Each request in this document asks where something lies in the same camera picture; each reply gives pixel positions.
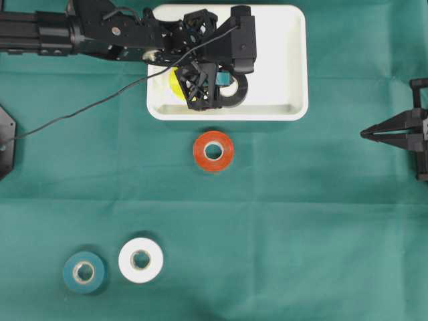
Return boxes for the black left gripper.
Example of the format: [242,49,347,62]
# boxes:
[142,8,234,110]

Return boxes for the white tape roll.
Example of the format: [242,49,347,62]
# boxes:
[118,237,164,284]

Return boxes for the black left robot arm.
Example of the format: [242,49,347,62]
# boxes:
[1,1,237,110]

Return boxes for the white rectangular plastic case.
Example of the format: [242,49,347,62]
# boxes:
[146,4,309,121]

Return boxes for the yellow tape roll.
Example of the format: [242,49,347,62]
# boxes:
[169,67,186,102]

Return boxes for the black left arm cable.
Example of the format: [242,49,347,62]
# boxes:
[13,9,241,140]

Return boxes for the black tape roll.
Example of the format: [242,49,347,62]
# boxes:
[219,74,248,108]

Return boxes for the teal tape roll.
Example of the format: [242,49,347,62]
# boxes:
[63,251,106,295]

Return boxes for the red tape roll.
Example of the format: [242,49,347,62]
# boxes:
[193,130,235,173]

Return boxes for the green table cloth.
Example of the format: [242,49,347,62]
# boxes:
[1,1,427,320]

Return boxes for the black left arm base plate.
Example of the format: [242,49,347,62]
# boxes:
[0,106,16,179]

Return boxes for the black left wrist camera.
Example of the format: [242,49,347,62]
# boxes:
[199,5,257,75]

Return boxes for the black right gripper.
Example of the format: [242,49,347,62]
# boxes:
[360,78,427,182]

